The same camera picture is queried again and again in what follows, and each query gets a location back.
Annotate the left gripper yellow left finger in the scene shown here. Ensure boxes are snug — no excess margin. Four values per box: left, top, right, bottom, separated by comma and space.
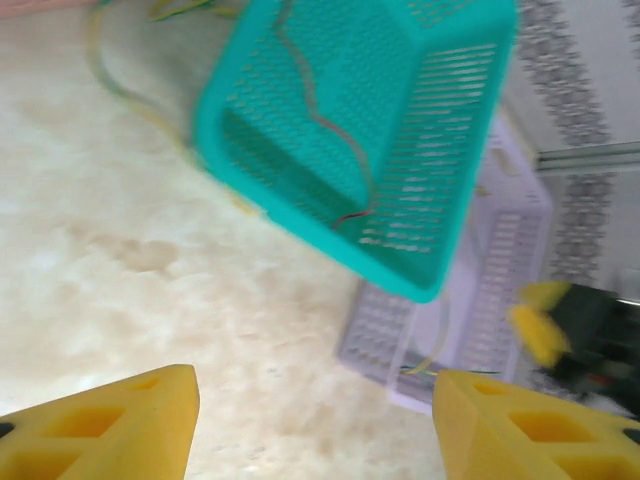
0, 364, 201, 480

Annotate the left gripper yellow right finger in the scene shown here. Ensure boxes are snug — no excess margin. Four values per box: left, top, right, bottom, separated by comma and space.
432, 369, 640, 480

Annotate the purple plastic basket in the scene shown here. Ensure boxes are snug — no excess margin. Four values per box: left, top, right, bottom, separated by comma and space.
337, 119, 555, 416

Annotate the thin yellow green cable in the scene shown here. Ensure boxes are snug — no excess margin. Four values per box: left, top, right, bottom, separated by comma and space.
398, 292, 501, 377
87, 0, 266, 221
148, 0, 239, 22

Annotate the teal plastic basket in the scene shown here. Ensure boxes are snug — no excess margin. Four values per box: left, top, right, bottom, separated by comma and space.
192, 0, 517, 305

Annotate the thin dark red cable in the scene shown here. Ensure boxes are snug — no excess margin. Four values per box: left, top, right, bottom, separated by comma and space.
272, 0, 376, 231

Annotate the pink plastic basket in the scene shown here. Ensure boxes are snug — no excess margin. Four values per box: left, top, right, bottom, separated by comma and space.
0, 0, 101, 9

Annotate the aluminium side rail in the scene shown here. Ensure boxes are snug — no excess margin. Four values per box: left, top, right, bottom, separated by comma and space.
536, 141, 640, 175

